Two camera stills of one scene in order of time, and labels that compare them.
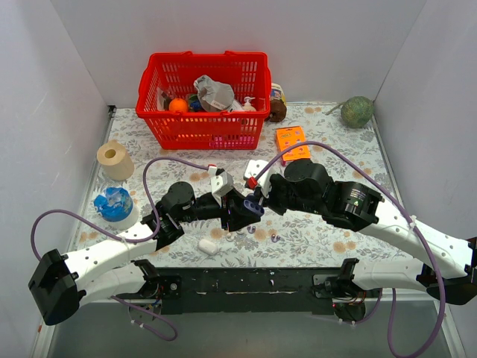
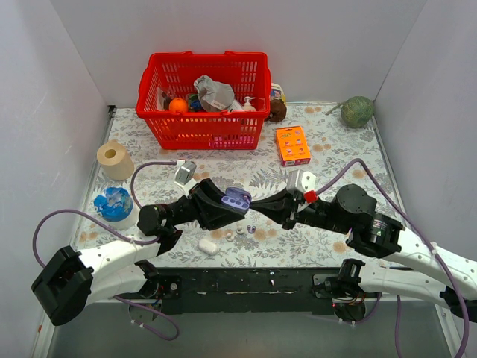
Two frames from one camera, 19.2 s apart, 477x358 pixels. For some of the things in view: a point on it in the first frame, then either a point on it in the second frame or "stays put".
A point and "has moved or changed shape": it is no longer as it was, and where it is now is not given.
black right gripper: x=271 y=194 → x=291 y=209
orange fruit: x=178 y=104 stays put
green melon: x=356 y=112 stays put
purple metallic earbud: x=251 y=229 stays put
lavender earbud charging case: x=253 y=207 has moved or changed shape
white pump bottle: x=247 y=106 stays put
